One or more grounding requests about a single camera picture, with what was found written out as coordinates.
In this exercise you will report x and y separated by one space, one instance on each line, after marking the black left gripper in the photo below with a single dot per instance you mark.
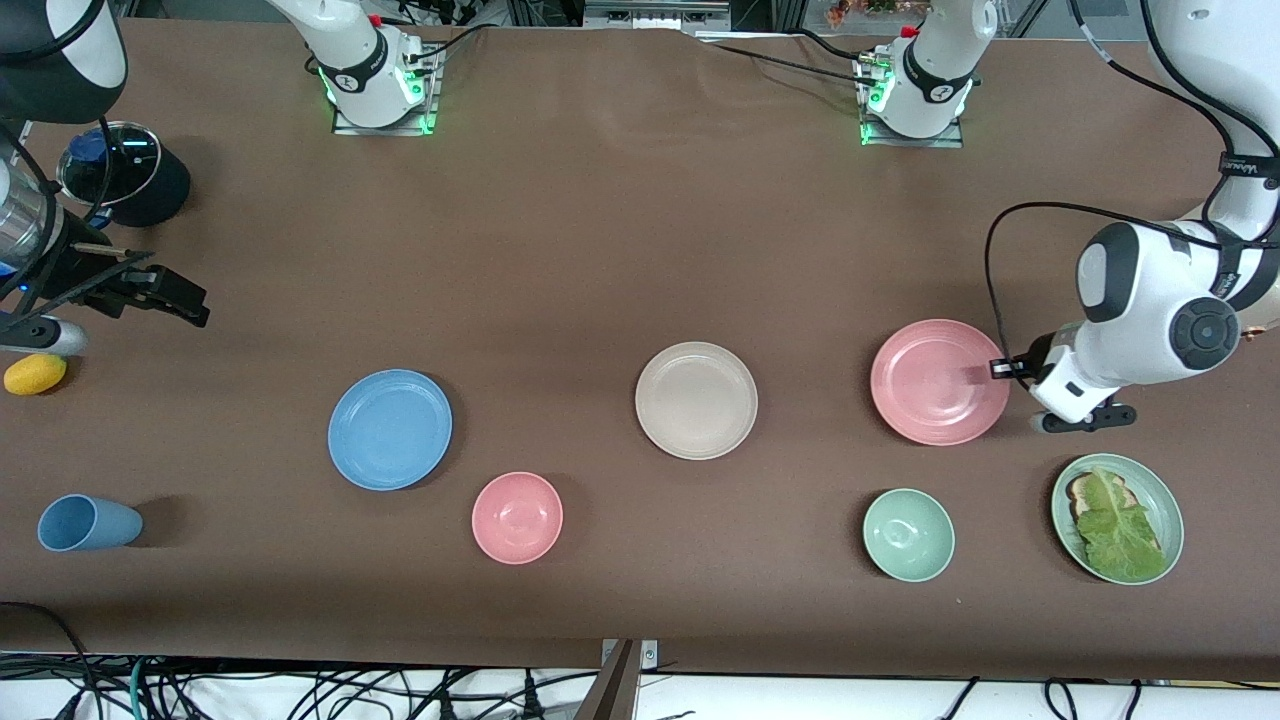
1037 353

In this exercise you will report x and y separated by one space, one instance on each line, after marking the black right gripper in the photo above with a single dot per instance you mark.
72 277

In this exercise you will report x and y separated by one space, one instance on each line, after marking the pink plate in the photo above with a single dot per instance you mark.
930 385

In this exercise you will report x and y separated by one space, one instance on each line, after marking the blue plate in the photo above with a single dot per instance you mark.
390 430

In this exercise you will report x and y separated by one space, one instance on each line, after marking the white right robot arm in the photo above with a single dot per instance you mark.
350 60

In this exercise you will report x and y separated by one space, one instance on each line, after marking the black pot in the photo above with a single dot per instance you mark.
165 190

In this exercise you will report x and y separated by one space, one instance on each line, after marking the glass lid with blue knob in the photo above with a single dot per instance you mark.
105 160

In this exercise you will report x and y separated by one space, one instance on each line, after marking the bread slice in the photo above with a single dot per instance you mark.
1080 492

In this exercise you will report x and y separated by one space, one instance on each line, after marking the yellow lemon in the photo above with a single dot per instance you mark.
35 373

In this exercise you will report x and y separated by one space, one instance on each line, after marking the small green bowl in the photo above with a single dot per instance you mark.
908 535

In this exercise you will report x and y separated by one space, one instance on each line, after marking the green lettuce leaf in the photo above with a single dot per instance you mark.
1120 530

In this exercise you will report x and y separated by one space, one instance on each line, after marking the green plate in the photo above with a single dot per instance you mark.
1165 500

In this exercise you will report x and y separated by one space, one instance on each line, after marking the blue cup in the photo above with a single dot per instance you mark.
85 523

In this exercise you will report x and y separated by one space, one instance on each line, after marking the beige plate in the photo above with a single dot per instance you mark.
696 400

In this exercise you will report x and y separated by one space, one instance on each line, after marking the small pink bowl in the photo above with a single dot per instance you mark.
517 518

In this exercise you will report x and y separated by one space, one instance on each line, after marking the grey metal box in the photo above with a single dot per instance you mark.
655 12

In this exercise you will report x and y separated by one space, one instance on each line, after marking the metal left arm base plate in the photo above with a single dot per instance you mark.
950 135

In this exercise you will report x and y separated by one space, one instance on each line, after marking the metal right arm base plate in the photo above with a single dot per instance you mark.
432 100

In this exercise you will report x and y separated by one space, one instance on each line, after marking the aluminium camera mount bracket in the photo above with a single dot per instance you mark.
622 685

